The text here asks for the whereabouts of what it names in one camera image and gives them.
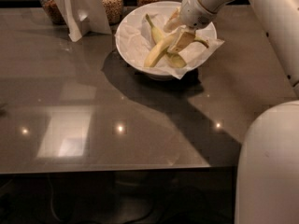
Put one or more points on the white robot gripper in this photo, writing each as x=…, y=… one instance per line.
x=193, y=12

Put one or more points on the yellow banana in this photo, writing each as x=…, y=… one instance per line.
x=169, y=47

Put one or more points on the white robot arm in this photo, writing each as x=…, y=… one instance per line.
x=267, y=180

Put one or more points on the white ceramic bowl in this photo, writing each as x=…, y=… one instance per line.
x=137, y=16

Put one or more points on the greenish banana underneath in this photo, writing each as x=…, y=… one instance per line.
x=155, y=31

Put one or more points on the white paper bowl liner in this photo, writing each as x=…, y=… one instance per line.
x=132, y=44

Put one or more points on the glass jar of nuts middle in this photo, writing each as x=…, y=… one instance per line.
x=113, y=9

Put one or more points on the glass jar of nuts left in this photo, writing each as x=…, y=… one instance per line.
x=52, y=11

